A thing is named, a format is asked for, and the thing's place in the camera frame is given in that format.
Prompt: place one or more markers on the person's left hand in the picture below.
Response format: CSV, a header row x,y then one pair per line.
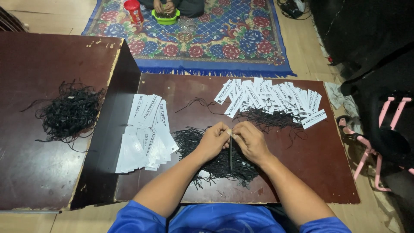
x,y
212,140

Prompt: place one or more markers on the person's right hand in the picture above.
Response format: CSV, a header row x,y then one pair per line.
x,y
252,142

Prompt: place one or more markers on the white paper tag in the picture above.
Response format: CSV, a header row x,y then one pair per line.
x,y
231,155

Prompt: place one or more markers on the spread of strung white tags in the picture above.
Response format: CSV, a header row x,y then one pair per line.
x,y
275,97

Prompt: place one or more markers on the stack of blank-side white tags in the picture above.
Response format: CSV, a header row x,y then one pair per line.
x,y
147,136

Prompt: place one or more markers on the person's blue shirt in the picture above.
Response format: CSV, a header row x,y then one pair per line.
x,y
226,220

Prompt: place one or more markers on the floral blue rug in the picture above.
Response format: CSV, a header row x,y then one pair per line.
x,y
207,48

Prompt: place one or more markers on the crumpled white cloth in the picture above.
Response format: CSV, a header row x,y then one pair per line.
x,y
339,95

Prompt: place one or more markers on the pile of silver metal pieces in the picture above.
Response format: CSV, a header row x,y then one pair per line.
x,y
187,26

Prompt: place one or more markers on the green plastic container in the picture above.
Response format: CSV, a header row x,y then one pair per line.
x,y
165,18

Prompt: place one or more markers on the red cylindrical canister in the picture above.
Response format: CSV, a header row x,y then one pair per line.
x,y
134,11

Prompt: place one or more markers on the large black fabric heap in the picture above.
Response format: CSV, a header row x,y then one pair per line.
x,y
365,35

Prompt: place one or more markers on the dark slatted object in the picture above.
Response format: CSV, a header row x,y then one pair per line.
x,y
11,21

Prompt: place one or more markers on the pink metal chair frame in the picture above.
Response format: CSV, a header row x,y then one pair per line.
x,y
372,152

